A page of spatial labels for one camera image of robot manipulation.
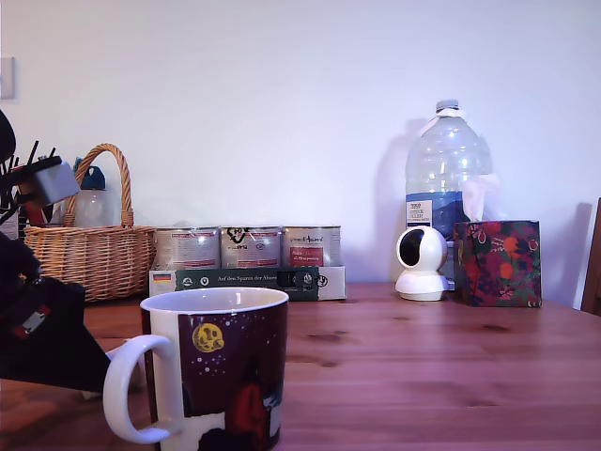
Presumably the tin can red panel label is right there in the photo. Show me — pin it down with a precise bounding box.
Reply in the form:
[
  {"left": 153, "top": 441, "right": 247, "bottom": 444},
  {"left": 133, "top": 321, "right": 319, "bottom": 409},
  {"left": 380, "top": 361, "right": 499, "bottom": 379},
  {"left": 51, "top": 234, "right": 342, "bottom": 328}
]
[{"left": 281, "top": 225, "right": 343, "bottom": 269}]

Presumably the wicker basket with handle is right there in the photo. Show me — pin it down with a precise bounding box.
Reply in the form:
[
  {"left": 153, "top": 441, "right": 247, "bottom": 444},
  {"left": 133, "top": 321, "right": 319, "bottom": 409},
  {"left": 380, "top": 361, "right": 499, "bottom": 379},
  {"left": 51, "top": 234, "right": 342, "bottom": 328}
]
[{"left": 23, "top": 143, "right": 159, "bottom": 302}]

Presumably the tin can black logo label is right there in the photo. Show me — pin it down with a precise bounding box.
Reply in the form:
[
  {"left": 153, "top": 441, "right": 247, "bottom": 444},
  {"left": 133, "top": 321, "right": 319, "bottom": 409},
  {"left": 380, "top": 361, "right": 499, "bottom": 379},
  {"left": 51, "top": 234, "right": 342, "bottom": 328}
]
[{"left": 220, "top": 225, "right": 283, "bottom": 270}]

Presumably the dark red picture mug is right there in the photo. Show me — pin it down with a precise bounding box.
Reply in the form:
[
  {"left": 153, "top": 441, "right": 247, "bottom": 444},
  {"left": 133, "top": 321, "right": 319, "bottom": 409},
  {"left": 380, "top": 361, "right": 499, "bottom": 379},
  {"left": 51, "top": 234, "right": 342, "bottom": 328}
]
[{"left": 101, "top": 287, "right": 290, "bottom": 451}]

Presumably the green white cardboard tray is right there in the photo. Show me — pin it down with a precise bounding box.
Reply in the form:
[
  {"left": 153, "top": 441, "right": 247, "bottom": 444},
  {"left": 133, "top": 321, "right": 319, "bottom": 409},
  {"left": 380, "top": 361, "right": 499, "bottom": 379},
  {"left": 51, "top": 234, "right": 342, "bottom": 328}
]
[{"left": 148, "top": 265, "right": 347, "bottom": 302}]

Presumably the large clear water bottle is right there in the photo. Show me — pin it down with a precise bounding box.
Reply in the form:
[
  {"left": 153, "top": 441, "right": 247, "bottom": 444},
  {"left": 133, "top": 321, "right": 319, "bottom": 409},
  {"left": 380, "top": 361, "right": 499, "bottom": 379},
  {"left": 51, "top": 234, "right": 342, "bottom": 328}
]
[{"left": 404, "top": 99, "right": 495, "bottom": 290}]

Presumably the small white round camera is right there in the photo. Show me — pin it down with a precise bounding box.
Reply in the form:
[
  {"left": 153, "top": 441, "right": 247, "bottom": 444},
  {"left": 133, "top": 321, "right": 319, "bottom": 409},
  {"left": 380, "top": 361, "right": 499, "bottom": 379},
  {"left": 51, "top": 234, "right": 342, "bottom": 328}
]
[{"left": 394, "top": 225, "right": 452, "bottom": 302}]

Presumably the printed paper box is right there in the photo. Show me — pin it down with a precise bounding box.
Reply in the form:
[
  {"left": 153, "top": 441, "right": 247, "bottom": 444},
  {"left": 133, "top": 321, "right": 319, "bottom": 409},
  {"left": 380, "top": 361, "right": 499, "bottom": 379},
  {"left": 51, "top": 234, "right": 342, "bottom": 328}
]
[{"left": 0, "top": 210, "right": 21, "bottom": 241}]

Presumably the tin can red white label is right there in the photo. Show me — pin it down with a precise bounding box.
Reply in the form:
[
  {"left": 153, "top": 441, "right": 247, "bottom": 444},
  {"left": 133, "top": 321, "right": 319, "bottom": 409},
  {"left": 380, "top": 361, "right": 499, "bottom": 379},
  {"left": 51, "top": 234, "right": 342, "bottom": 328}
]
[{"left": 154, "top": 225, "right": 222, "bottom": 272}]

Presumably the pale tissue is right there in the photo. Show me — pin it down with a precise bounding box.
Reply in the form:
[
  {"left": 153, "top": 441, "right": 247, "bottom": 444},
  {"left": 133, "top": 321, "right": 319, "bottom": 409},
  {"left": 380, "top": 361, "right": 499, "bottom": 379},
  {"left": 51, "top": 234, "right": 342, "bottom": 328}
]
[{"left": 462, "top": 173, "right": 501, "bottom": 223}]

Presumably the white wall switch plate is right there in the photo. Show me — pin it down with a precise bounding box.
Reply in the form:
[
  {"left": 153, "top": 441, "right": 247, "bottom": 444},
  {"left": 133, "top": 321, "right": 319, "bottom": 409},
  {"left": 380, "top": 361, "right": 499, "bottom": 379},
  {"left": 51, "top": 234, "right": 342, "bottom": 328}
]
[{"left": 0, "top": 56, "right": 15, "bottom": 100}]

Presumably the floral tissue box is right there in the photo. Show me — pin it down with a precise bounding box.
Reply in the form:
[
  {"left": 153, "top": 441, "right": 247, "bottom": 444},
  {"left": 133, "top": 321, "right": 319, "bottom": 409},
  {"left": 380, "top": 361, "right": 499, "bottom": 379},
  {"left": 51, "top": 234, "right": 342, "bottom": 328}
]
[{"left": 453, "top": 219, "right": 543, "bottom": 309}]

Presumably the white bottle blue cap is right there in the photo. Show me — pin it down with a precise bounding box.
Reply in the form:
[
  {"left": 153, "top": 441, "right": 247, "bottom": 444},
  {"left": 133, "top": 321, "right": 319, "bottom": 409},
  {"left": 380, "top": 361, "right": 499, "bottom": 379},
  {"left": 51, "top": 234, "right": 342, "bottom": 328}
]
[{"left": 72, "top": 157, "right": 118, "bottom": 227}]

